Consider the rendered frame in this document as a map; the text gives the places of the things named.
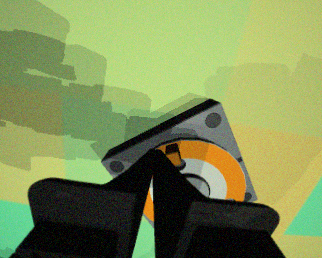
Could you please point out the orange round plate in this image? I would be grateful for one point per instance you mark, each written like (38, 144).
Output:
(215, 164)

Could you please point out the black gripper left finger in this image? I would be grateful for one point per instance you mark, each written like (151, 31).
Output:
(117, 205)

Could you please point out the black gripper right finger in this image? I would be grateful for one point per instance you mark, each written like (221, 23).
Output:
(179, 208)

